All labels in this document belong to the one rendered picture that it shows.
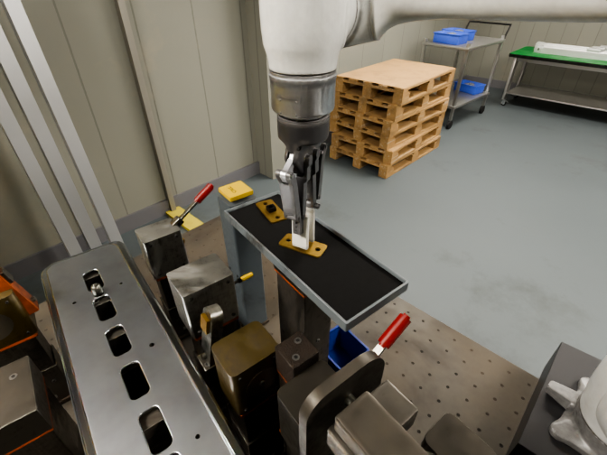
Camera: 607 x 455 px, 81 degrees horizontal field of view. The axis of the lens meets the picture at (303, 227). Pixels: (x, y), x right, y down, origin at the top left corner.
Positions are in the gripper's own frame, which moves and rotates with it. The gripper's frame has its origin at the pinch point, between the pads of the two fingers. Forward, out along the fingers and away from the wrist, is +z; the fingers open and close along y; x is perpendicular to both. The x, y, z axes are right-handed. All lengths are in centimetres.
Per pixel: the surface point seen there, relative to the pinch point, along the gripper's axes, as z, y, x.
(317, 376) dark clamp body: 12.2, 17.5, 11.4
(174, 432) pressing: 20.1, 31.4, -5.8
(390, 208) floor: 120, -203, -26
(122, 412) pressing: 20.1, 32.8, -15.4
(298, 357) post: 10.1, 17.2, 8.0
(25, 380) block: 17, 37, -31
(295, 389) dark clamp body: 12.2, 20.9, 9.5
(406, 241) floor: 120, -167, -4
